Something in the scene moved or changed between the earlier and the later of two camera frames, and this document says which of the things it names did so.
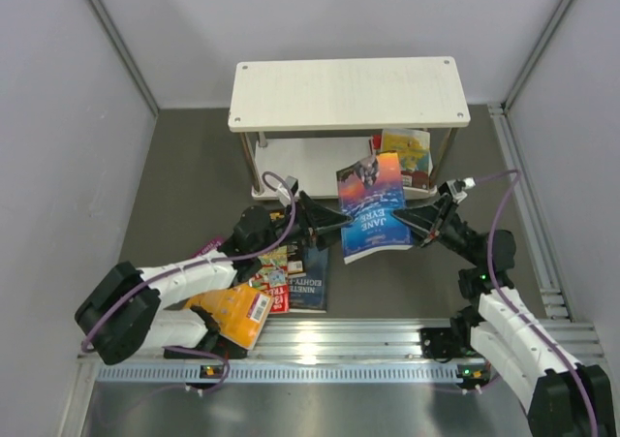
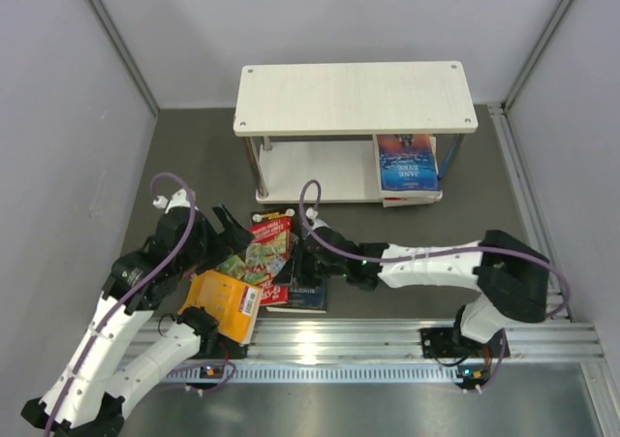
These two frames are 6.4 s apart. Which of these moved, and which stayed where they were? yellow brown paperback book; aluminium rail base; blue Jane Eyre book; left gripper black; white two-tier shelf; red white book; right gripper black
Moved: left gripper black; red white book; blue Jane Eyre book; yellow brown paperback book; right gripper black
Stayed: aluminium rail base; white two-tier shelf
